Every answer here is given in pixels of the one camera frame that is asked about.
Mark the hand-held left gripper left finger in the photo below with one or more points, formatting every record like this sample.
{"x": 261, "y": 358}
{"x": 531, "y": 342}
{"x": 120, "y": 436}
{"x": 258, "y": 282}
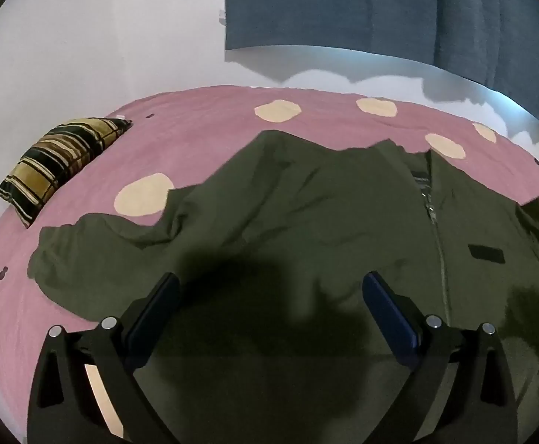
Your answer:
{"x": 156, "y": 307}

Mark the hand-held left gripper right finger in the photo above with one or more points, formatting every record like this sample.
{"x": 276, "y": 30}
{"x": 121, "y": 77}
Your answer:
{"x": 387, "y": 314}

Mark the olive green zip jacket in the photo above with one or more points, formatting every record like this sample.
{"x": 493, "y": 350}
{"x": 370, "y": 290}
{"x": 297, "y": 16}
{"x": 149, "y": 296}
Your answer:
{"x": 297, "y": 203}

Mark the striped black and gold pillow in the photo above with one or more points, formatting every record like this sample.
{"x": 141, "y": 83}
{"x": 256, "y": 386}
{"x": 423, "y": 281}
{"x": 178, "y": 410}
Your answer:
{"x": 57, "y": 162}

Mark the pink blanket with cream dots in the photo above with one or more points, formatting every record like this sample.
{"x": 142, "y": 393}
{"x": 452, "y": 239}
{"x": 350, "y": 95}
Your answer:
{"x": 181, "y": 129}

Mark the blue curtain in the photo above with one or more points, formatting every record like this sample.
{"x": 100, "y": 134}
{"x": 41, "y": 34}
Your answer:
{"x": 343, "y": 4}

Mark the white wall fixture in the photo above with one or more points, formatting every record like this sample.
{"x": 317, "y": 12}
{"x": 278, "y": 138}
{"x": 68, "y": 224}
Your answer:
{"x": 222, "y": 16}

